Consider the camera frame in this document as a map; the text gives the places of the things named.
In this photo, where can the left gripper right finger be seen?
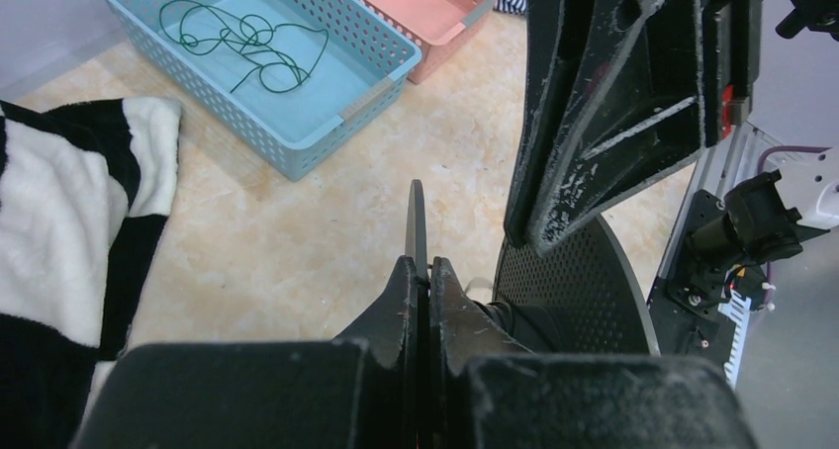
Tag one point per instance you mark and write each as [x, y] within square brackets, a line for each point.
[487, 390]

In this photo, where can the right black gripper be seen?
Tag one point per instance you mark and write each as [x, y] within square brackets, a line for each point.
[614, 99]

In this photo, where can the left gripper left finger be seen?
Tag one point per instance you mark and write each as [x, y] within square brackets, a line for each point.
[356, 390]

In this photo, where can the black cable spool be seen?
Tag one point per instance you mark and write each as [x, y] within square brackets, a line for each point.
[581, 298]

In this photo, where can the pink plastic basket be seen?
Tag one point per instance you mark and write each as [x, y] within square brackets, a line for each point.
[438, 27]

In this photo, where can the blue plastic basket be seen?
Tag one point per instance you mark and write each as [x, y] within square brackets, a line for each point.
[295, 79]

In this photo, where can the black white checkered blanket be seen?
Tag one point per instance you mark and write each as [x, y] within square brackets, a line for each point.
[86, 191]

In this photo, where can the aluminium front frame rail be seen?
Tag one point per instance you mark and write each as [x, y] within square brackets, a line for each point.
[719, 171]

